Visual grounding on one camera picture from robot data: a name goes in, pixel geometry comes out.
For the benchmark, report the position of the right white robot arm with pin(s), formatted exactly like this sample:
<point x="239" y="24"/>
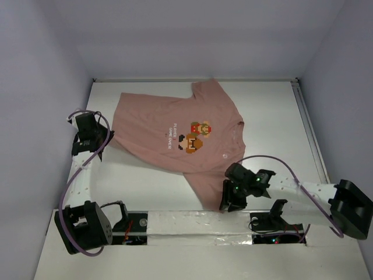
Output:
<point x="342" y="206"/>

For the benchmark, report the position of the pink printed t-shirt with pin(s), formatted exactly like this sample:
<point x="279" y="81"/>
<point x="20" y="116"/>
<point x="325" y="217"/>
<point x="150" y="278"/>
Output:
<point x="199" y="136"/>

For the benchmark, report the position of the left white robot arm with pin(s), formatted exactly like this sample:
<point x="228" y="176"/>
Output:
<point x="81" y="222"/>

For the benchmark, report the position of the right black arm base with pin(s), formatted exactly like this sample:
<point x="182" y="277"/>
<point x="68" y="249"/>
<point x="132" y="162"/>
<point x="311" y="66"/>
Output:
<point x="270" y="228"/>

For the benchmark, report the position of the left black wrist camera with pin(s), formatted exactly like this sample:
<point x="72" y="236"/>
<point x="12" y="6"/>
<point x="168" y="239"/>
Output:
<point x="86" y="122"/>

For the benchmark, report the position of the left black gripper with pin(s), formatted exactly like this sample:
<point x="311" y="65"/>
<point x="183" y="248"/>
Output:
<point x="105" y="129"/>

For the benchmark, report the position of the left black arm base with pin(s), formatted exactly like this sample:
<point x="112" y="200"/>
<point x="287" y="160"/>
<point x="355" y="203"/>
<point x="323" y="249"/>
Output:
<point x="132" y="232"/>

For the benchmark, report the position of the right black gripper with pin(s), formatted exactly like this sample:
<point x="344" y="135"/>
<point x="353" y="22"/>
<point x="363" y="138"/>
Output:
<point x="227" y="188"/>

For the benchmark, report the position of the aluminium rail right edge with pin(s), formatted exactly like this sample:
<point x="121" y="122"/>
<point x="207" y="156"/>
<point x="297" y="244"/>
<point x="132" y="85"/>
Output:
<point x="309" y="130"/>

